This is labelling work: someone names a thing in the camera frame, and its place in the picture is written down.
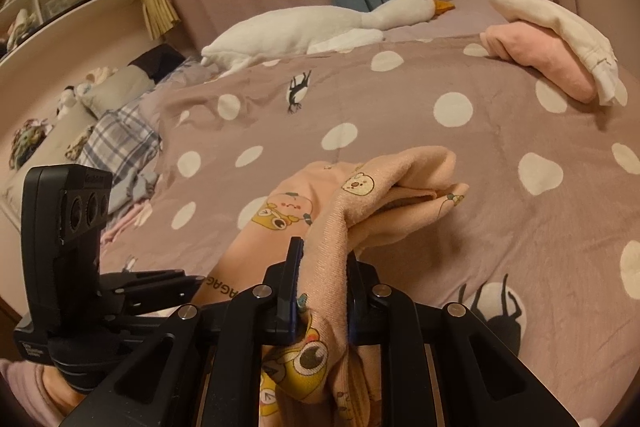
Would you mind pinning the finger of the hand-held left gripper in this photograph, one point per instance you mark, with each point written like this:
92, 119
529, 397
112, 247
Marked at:
160, 302
160, 279

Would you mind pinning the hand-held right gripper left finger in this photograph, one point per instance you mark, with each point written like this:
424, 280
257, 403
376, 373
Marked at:
296, 277

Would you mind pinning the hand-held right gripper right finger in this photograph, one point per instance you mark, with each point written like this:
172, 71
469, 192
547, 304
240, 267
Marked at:
362, 302

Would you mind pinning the orange cartoon print garment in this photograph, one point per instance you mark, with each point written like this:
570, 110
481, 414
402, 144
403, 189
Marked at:
325, 217

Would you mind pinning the person's left forearm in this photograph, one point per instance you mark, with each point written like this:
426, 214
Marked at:
30, 387

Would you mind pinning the long beige cushion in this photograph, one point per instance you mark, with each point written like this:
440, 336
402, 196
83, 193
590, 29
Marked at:
45, 177

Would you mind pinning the light pink cloth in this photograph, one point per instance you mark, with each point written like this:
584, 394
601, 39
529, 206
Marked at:
125, 219

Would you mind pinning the floral print cloth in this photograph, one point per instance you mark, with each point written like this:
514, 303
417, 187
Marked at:
30, 142

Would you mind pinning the blue plaid cloth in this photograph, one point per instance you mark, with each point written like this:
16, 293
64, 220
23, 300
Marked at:
120, 137

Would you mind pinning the small plush toy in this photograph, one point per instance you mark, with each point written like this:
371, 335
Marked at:
67, 99

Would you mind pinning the mauve polka dot blanket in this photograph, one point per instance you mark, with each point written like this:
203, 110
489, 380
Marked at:
450, 207

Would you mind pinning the grey pillow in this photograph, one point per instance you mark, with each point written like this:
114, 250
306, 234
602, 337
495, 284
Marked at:
120, 87

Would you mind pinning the dark cloth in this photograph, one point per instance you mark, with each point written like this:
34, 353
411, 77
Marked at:
160, 59

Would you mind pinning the straw tassel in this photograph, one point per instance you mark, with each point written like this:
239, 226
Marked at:
159, 9

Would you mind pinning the white goose plush toy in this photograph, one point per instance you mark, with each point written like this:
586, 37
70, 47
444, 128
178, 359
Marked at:
300, 32

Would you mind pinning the folded pink cloth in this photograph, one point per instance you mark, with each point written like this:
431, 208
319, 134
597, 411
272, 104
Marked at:
540, 57

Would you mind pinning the folded white cloth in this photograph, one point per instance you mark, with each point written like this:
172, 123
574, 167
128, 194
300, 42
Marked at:
550, 22

